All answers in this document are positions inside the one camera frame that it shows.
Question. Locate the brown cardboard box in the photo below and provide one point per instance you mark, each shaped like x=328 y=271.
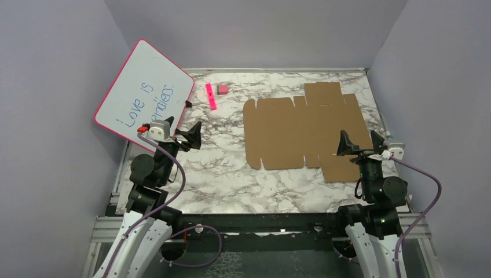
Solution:
x=304 y=131

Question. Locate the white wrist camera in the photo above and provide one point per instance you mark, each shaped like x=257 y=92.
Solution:
x=393 y=149
x=158 y=130

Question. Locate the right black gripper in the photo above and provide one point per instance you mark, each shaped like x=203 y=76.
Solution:
x=346 y=146

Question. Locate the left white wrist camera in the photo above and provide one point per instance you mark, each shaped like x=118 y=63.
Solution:
x=158 y=130

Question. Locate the pink eraser block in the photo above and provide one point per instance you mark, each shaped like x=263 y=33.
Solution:
x=222 y=89

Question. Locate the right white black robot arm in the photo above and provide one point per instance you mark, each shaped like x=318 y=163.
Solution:
x=374 y=229

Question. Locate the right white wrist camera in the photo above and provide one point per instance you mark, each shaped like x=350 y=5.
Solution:
x=393 y=149

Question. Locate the pink framed whiteboard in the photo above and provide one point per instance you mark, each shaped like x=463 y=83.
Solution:
x=148 y=87

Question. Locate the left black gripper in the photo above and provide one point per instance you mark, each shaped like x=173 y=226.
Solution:
x=193 y=136

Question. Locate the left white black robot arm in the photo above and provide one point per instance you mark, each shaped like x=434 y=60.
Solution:
x=149 y=220

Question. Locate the pink marker pen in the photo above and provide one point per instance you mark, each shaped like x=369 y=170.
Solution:
x=210 y=96

